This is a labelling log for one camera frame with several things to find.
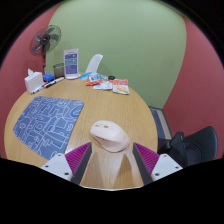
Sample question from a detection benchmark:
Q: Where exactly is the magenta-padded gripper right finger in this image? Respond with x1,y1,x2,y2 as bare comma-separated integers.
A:
132,142,184,186

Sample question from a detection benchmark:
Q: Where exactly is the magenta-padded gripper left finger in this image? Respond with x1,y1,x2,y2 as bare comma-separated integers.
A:
40,142,93,186

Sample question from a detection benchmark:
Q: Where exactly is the beige computer mouse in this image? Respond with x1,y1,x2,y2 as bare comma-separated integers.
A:
89,119,130,153

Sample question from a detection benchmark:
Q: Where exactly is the blue patterned mouse pad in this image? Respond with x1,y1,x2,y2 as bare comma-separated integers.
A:
12,95,85,161

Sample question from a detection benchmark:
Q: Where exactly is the black office chair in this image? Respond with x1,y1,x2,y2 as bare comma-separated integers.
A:
158,125,219,168

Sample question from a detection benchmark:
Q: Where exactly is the red snack packet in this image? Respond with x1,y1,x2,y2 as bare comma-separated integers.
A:
112,78,130,95

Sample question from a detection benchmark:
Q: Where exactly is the white snack packet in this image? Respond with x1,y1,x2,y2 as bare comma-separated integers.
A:
92,79,114,91

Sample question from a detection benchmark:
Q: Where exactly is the black red-capped marker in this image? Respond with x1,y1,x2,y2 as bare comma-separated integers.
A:
43,76,65,89

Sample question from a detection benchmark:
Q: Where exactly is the orange snack packet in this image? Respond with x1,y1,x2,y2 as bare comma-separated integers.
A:
85,73,102,87

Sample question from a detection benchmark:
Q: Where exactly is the light blue packet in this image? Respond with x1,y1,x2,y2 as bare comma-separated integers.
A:
79,72,98,81

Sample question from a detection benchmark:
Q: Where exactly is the small blue box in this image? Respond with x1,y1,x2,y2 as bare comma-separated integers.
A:
42,73,55,83

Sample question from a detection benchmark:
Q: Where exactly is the white tissue box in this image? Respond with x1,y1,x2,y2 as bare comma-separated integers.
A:
23,68,45,94

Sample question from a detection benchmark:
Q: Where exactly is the dark mesh pen cup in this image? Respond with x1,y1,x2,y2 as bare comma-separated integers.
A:
52,62,65,79

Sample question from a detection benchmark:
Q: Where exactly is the black standing fan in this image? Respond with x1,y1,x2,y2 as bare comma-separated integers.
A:
28,24,63,76

